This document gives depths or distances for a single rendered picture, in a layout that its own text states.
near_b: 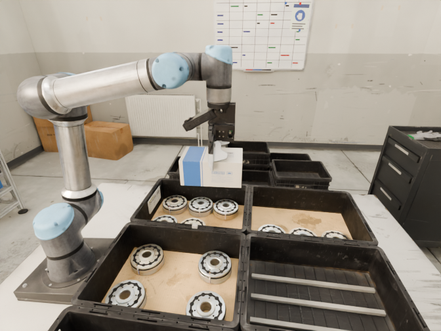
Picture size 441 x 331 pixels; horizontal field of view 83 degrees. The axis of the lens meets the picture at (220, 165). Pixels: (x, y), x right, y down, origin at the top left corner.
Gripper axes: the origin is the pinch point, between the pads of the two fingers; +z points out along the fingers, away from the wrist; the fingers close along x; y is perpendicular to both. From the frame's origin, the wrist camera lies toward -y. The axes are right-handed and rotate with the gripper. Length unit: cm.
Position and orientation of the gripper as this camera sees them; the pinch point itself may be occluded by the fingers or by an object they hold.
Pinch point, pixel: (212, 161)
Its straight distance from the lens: 84.3
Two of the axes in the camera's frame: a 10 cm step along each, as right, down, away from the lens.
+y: 10.0, 0.4, -0.7
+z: -0.1, 8.9, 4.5
